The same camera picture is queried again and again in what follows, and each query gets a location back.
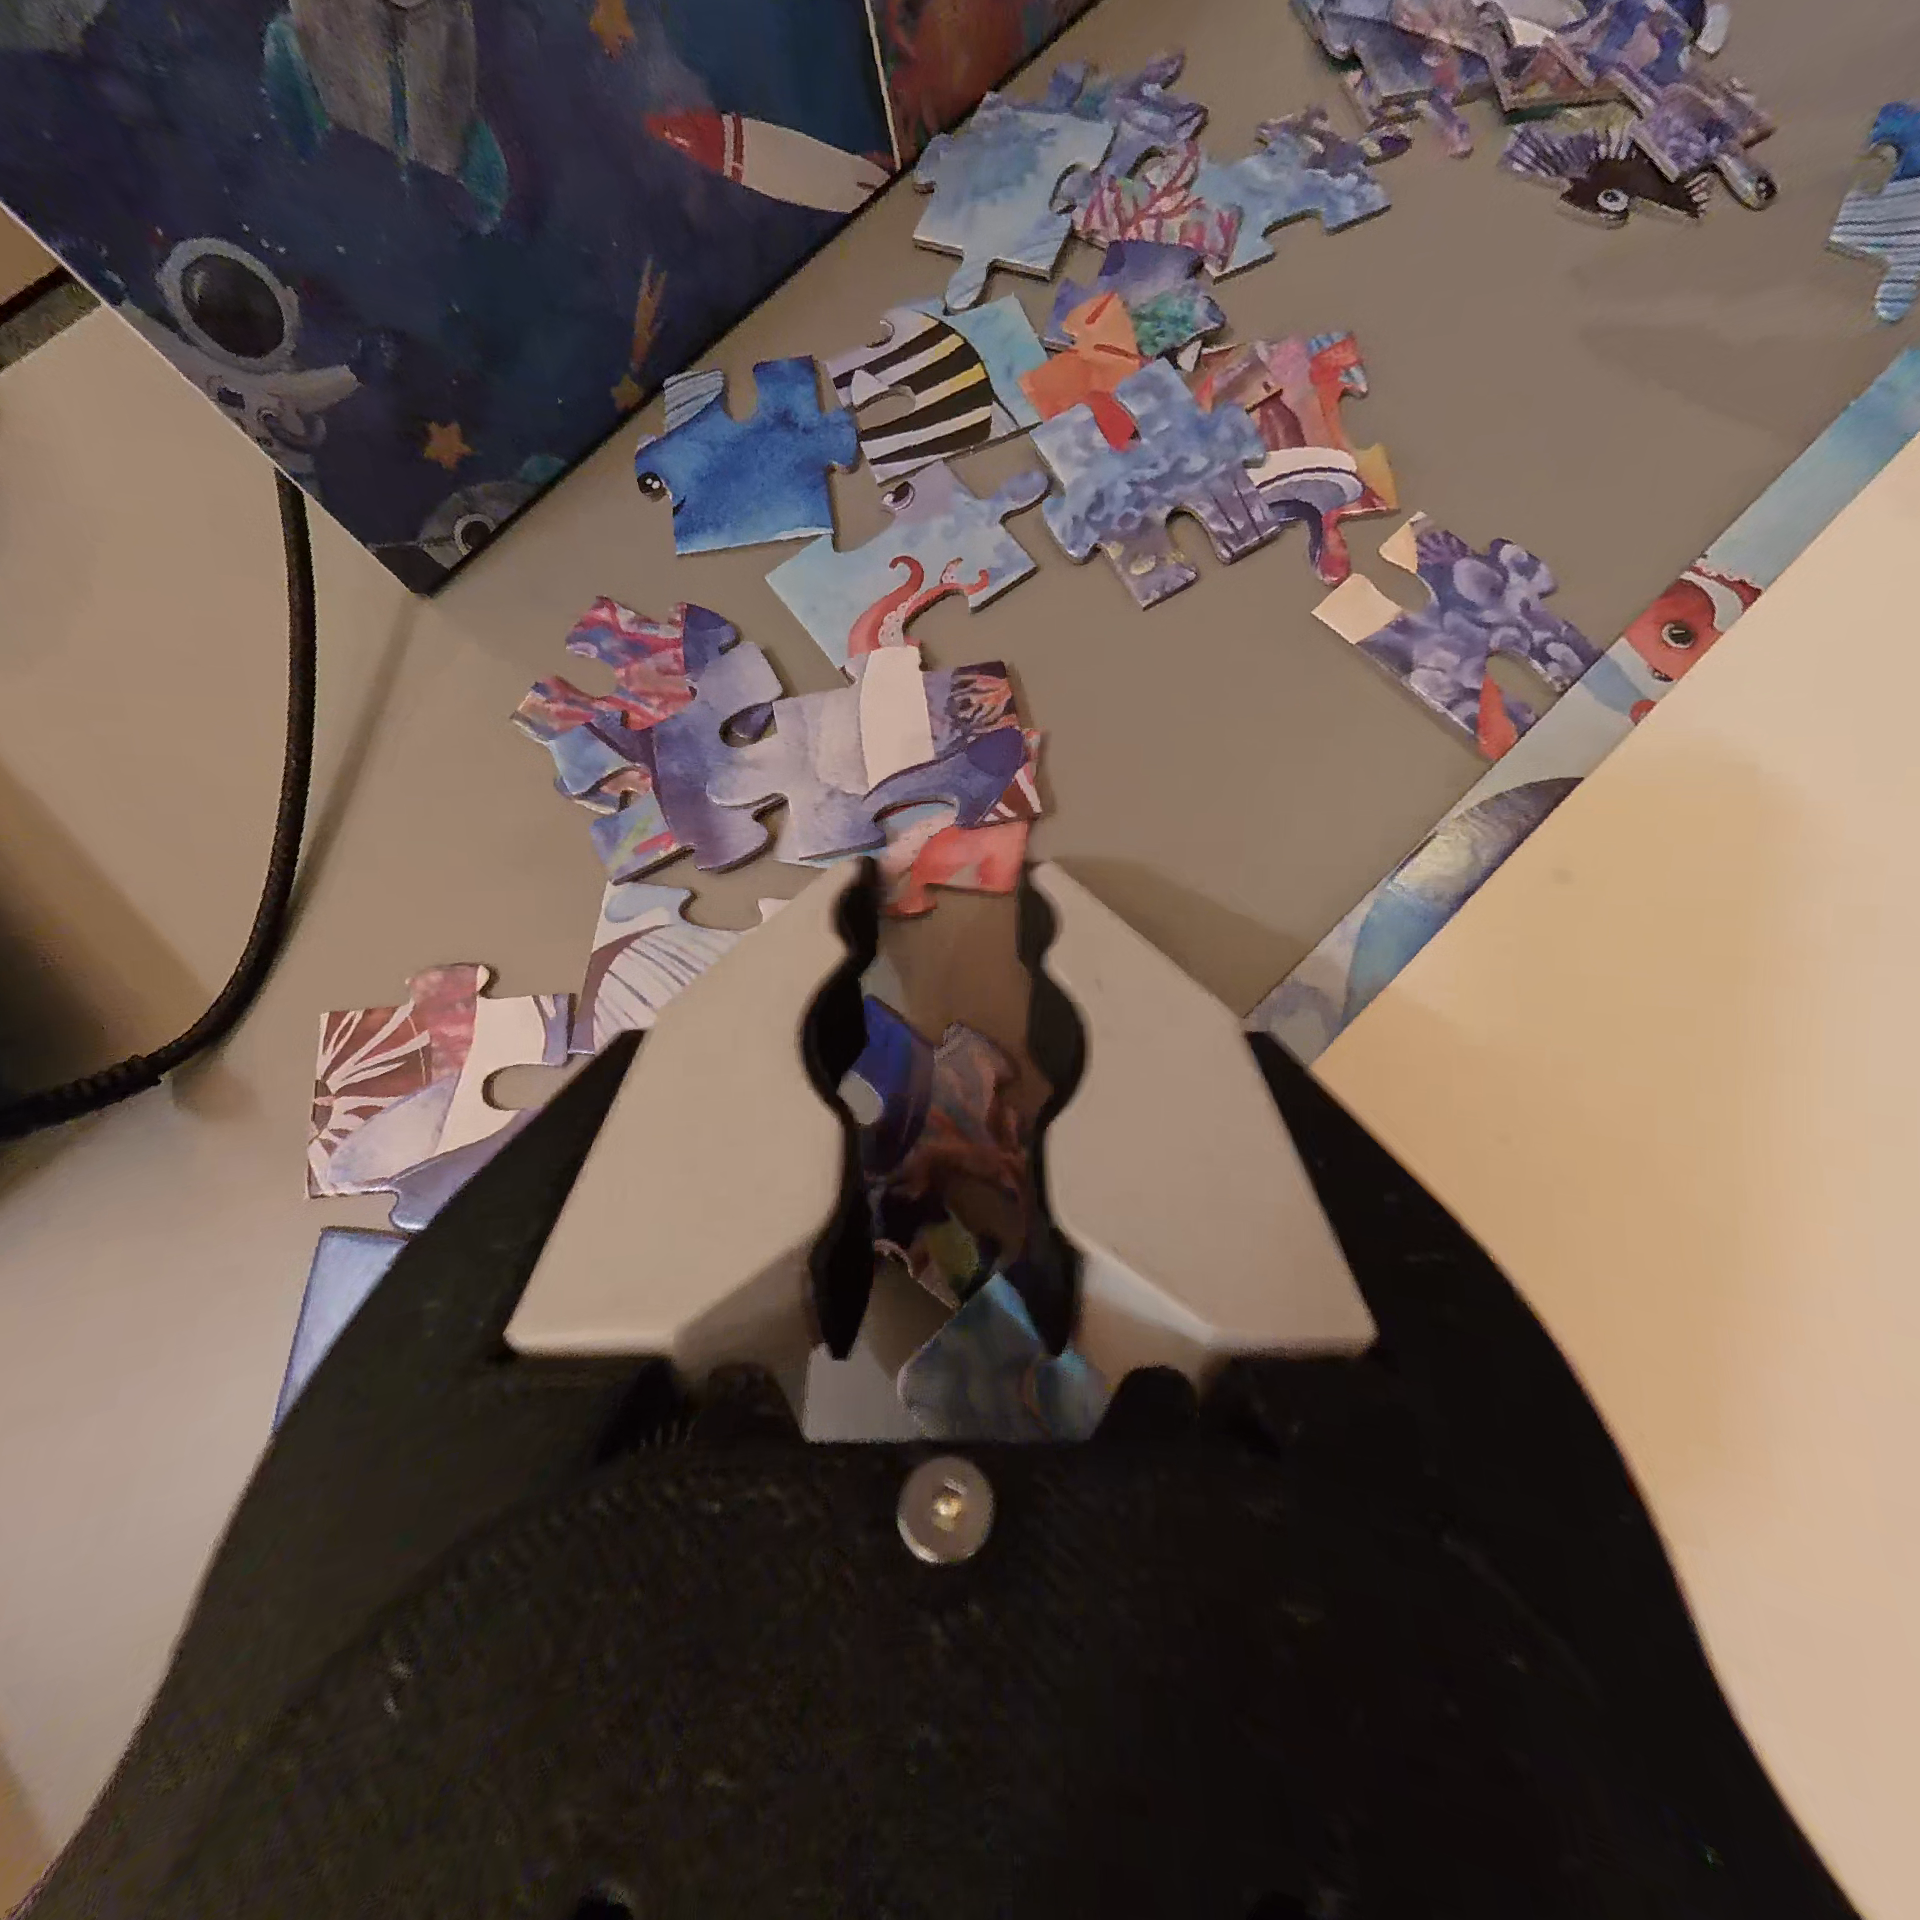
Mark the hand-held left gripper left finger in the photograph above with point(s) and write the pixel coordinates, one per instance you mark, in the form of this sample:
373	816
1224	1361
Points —
674	1185

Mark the blue striped jigsaw piece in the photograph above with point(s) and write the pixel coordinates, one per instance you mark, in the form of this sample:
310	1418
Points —
1883	224

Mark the dark blue coral jigsaw piece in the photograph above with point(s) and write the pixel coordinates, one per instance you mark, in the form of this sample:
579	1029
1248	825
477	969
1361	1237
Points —
930	1141

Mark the cream puzzle frame tray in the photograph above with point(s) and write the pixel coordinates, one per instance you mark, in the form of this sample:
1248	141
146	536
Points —
1724	1050

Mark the illustrated animal puzzle box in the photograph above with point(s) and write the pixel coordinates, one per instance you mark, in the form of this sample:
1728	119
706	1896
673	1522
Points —
374	300

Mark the pile of puzzle pieces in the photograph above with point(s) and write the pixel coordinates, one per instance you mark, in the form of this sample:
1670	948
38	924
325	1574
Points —
1140	451

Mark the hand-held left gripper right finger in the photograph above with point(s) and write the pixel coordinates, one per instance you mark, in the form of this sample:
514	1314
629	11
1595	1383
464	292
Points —
1214	1185

